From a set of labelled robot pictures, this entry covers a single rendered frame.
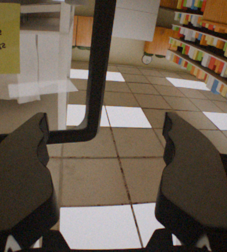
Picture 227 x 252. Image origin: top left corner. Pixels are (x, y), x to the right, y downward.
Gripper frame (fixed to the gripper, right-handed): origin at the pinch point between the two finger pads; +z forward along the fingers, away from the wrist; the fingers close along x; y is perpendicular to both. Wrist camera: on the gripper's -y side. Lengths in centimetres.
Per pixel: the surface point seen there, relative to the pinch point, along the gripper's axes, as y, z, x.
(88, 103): 5.2, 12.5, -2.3
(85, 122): 8.1, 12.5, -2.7
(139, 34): 43, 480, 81
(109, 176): 137, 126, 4
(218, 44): 31, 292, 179
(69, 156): 132, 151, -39
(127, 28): 30, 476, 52
